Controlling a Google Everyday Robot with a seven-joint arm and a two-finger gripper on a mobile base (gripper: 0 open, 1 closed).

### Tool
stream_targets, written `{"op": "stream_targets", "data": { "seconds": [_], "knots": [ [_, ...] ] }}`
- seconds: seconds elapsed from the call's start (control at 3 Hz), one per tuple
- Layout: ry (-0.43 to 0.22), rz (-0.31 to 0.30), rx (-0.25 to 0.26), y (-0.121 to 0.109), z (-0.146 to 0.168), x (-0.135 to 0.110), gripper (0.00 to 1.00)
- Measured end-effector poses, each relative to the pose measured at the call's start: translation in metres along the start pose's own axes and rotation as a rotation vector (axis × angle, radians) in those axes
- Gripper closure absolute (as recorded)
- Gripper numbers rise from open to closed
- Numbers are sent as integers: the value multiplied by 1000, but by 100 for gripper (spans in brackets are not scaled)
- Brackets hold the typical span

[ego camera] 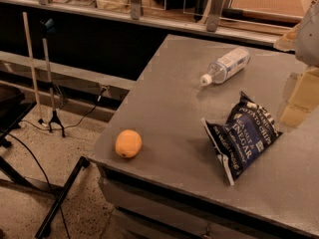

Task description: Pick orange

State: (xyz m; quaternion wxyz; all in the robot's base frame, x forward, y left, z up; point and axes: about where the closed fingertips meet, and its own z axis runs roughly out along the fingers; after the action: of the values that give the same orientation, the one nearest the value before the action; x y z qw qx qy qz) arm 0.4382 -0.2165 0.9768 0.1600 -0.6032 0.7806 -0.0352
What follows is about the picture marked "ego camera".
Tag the black tripod stand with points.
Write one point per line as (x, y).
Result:
(46, 28)

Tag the white wooden stick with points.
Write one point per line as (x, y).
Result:
(32, 67)

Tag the blue potato chips bag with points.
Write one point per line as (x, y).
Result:
(248, 131)

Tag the orange fruit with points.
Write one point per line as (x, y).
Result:
(128, 143)

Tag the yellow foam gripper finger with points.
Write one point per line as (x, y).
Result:
(301, 97)

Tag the metal window rail shelf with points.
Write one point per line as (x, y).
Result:
(210, 24)

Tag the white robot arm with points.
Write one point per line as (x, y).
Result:
(303, 39)

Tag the clear plastic water bottle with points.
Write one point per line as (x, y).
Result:
(226, 66)

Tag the grey table drawer unit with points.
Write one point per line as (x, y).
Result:
(149, 211)

